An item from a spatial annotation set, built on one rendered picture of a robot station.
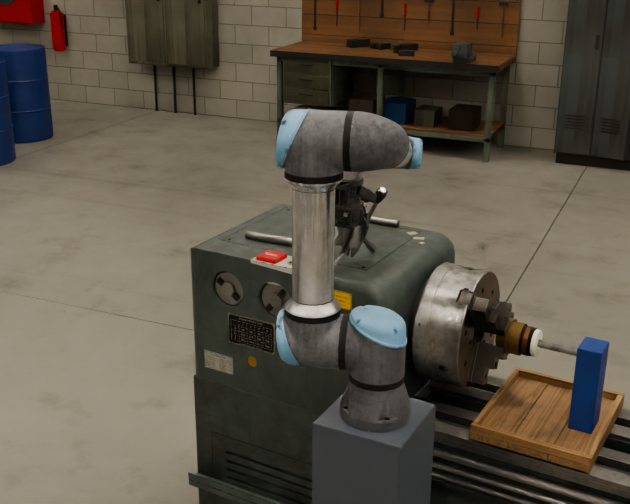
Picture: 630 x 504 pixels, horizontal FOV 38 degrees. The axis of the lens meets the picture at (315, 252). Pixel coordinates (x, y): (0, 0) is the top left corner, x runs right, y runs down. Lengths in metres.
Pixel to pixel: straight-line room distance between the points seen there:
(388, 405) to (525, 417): 0.63
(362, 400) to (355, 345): 0.12
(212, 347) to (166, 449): 1.43
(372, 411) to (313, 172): 0.51
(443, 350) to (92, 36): 9.02
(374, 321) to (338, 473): 0.34
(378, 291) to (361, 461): 0.48
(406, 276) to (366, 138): 0.70
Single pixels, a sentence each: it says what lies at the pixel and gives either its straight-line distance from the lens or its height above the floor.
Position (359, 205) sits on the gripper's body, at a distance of 2.28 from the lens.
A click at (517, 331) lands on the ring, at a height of 1.11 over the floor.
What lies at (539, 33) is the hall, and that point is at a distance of 8.90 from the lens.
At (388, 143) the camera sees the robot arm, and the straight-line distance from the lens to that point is 1.73.
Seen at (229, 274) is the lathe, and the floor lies 1.20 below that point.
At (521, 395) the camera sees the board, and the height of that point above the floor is 0.88.
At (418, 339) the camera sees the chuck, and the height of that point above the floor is 1.09.
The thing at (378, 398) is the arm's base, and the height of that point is 1.17.
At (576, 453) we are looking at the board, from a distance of 2.29.
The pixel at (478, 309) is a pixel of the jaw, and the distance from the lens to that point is 2.30.
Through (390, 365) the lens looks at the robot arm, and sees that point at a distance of 1.86.
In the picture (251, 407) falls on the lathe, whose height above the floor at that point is 0.82.
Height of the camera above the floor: 2.10
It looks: 20 degrees down
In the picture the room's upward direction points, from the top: straight up
